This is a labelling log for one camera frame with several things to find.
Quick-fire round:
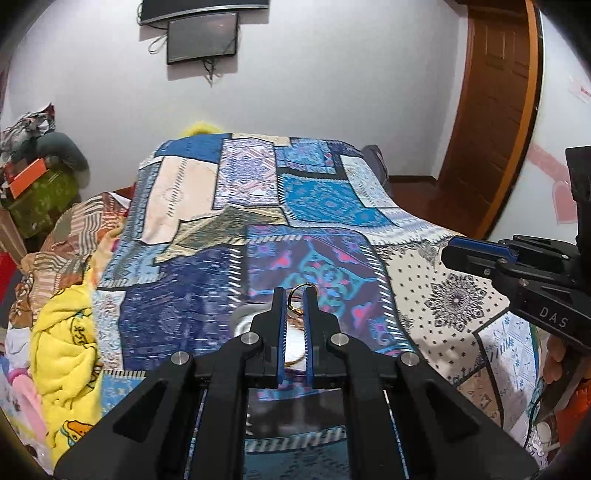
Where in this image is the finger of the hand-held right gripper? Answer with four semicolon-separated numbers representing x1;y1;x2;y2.
441;241;523;278
449;234;579;262

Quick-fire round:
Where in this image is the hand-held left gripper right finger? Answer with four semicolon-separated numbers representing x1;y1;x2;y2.
301;290;540;480

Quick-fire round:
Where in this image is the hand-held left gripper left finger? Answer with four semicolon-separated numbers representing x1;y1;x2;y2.
53;286;289;480

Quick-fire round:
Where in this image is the gold ring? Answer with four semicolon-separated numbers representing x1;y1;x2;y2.
288;284;319;319

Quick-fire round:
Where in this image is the person's right hand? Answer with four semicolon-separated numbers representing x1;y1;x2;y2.
541;335;566;387

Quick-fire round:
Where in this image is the blue patchwork blanket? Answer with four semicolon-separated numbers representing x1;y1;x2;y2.
92;132;541;480

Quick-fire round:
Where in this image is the wooden door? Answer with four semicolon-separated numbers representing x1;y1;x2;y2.
436;0;543;241

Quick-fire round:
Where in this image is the grey bag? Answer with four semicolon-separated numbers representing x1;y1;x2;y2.
362;144;393;195

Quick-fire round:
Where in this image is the yellow fleece blanket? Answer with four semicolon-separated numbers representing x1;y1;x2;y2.
30;231;121;462

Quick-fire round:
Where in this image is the yellow plush toy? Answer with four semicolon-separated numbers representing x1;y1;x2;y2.
178;121;227;138

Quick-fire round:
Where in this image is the striped brown blanket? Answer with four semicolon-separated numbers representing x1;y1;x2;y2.
14;191;139;333

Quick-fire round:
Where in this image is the green patterned box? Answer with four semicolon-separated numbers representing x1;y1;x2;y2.
7;166;81;238

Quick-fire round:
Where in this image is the pink cloth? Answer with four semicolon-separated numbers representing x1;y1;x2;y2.
0;360;47;444

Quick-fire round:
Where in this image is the red box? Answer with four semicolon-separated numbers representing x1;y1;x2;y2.
0;251;26;282

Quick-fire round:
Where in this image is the orange box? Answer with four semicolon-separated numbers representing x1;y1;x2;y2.
7;158;49;199

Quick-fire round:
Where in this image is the small black monitor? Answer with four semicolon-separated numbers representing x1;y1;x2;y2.
166;11;240;65

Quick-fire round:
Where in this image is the pile of clothes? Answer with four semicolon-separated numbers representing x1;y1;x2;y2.
0;104;56;162

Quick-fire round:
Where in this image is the pink wall sticker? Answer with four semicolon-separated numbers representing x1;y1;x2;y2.
529;141;578;227

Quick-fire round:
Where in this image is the black wall television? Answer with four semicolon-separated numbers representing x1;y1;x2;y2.
141;0;271;26

